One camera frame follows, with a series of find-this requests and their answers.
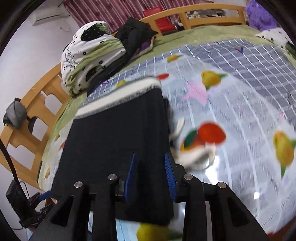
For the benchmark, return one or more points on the white black dotted pillow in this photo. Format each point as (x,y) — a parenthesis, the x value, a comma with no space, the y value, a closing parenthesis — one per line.
(279,37)

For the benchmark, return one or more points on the grey cap on bedpost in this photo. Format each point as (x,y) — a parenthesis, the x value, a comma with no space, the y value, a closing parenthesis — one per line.
(16,114)

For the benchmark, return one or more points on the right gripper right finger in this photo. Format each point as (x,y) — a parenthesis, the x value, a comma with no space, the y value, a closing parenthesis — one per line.
(210,208)

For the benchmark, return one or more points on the red chair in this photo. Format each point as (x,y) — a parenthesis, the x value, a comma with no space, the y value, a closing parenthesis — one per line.
(164,24)

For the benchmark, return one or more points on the fruit print plastic tablecloth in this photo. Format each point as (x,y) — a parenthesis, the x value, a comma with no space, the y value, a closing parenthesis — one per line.
(272,205)

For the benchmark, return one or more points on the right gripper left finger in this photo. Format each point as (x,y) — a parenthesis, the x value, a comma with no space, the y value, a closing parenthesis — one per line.
(78,208)

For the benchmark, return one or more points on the purple plush toy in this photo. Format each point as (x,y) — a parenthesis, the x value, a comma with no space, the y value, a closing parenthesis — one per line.
(258,17)

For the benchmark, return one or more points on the white air conditioner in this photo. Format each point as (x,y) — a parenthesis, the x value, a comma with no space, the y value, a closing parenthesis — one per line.
(44,15)

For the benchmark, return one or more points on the black clothes pile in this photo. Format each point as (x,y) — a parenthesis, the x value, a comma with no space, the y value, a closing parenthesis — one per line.
(132,35)

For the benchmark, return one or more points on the black pants white waistband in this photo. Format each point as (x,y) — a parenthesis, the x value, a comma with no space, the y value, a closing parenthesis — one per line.
(118,146)

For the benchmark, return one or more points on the red striped curtain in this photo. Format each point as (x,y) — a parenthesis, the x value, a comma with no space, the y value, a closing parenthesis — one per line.
(116,12)

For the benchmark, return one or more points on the green bed sheet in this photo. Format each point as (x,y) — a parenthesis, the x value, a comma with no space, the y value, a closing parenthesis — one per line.
(203,34)

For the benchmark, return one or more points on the folded green white quilt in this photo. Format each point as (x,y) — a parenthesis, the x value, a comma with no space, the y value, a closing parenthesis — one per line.
(92,49)

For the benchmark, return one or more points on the wooden bed frame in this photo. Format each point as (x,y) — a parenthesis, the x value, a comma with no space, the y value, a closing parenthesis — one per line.
(46,100)

